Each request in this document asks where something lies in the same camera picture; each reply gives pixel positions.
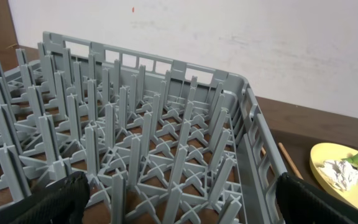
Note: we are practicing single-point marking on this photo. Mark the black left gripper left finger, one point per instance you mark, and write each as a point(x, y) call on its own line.
point(62, 202)

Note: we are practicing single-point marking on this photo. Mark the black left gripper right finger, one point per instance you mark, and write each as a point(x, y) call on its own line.
point(301, 202)

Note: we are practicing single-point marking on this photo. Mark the grey plastic dishwasher rack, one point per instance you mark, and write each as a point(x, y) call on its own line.
point(159, 140)

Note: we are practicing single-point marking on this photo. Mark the right wooden chopstick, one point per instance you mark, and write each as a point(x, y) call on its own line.
point(290, 161)

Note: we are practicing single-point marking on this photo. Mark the wooden chopstick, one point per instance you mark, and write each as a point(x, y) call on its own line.
point(263, 151)
point(290, 161)

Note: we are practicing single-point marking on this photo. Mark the left wooden chopstick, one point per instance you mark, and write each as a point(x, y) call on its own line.
point(263, 151)

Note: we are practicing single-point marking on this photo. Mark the yellow round plate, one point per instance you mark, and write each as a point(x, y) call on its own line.
point(331, 151)

